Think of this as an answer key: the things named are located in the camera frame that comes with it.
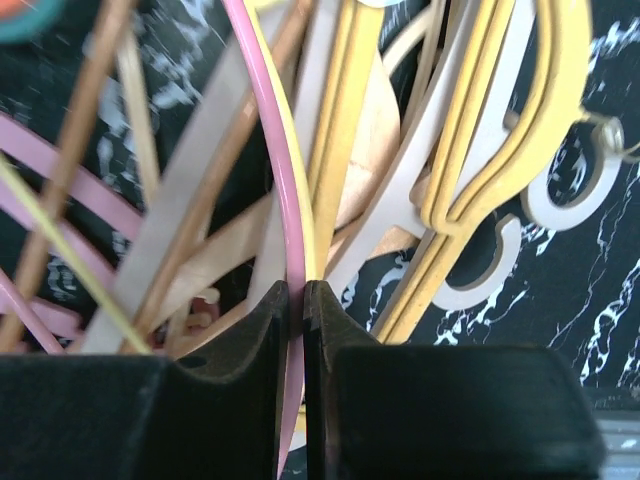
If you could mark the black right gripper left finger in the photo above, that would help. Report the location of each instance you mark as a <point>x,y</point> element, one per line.
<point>214,414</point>

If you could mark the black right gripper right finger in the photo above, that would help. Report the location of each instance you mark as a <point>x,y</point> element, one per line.
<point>408,411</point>

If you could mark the orange plastic hanger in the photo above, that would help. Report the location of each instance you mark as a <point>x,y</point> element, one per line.
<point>14,9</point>

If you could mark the beige flat hanger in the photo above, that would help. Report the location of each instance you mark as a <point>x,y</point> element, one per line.
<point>142,286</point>

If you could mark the thick pink plastic hanger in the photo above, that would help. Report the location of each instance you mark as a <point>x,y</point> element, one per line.
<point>40,156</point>

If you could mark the teal wire hanger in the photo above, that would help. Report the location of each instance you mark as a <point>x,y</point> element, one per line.
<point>25,28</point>

